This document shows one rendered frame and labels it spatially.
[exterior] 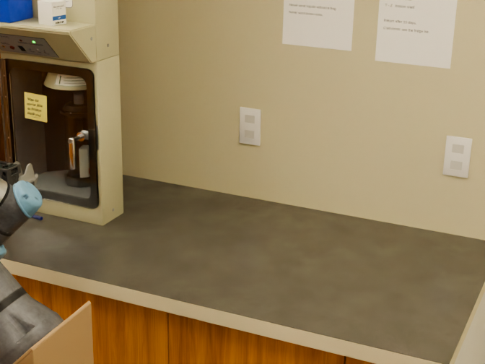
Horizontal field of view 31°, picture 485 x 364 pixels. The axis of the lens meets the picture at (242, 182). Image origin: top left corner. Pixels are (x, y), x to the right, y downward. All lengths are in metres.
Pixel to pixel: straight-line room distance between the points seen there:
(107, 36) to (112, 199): 0.47
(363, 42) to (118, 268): 0.92
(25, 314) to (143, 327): 0.63
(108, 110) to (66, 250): 0.40
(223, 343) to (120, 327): 0.29
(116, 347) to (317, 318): 0.56
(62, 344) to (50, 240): 0.83
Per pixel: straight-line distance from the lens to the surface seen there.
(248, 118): 2.64
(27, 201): 1.92
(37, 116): 2.49
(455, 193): 2.51
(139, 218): 2.53
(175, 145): 2.79
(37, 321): 1.61
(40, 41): 2.33
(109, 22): 2.38
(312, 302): 2.07
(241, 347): 2.08
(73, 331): 1.64
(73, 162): 2.39
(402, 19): 2.43
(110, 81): 2.41
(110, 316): 2.23
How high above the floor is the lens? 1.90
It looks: 20 degrees down
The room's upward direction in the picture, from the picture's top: 1 degrees clockwise
